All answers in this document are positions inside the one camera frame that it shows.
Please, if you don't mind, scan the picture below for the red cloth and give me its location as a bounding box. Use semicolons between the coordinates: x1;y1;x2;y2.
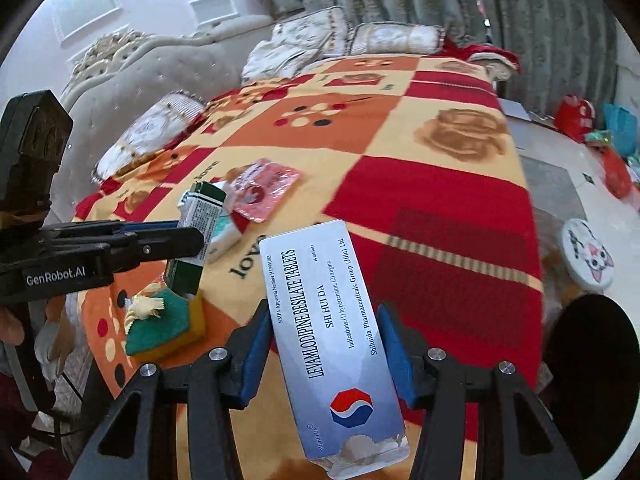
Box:
444;40;522;70

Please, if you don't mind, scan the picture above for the cream crumpled wrapper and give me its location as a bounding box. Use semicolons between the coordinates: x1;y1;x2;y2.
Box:
124;294;167;332

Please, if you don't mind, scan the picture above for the red shopping bag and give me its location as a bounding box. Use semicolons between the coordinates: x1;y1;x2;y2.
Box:
555;94;597;144

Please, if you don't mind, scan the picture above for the pink packet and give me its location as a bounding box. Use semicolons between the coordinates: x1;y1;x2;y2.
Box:
220;157;305;224

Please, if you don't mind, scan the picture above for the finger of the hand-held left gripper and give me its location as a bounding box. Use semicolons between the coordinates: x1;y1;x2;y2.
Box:
39;223;181;249
106;227;206;274

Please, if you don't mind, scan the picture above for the white box red-blue logo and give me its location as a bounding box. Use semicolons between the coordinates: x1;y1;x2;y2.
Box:
258;219;412;477

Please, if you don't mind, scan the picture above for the grey patterned rug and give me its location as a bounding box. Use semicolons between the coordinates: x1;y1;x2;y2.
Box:
519;154;587;233

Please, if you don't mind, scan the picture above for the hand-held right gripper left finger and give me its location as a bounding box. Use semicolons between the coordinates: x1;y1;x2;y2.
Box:
70;299;273;480

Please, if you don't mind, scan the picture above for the black bin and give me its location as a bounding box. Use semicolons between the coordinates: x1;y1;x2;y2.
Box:
542;294;640;480

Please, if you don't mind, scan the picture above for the red plastic bag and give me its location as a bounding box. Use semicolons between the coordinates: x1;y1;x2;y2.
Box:
599;149;634;200

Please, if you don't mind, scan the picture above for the person's left hand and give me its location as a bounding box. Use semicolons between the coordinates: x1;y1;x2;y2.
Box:
0;308;27;345

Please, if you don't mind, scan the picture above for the cat print stool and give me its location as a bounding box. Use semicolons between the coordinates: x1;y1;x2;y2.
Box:
560;217;616;291

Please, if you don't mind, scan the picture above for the green yellow sponge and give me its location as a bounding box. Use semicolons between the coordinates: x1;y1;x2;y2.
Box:
125;287;206;362

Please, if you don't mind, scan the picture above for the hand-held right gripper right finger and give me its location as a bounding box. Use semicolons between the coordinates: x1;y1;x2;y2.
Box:
376;302;586;480

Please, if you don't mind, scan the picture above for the green medicine box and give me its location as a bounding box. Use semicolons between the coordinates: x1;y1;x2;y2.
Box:
164;182;229;297

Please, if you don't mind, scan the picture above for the white crumpled cushion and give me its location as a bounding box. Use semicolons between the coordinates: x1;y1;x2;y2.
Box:
242;40;323;84

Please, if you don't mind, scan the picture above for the teal shopping bag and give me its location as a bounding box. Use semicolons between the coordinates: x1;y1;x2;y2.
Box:
602;104;640;154

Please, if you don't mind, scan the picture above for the red orange printed blanket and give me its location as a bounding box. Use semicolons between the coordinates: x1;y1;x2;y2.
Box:
70;55;546;480

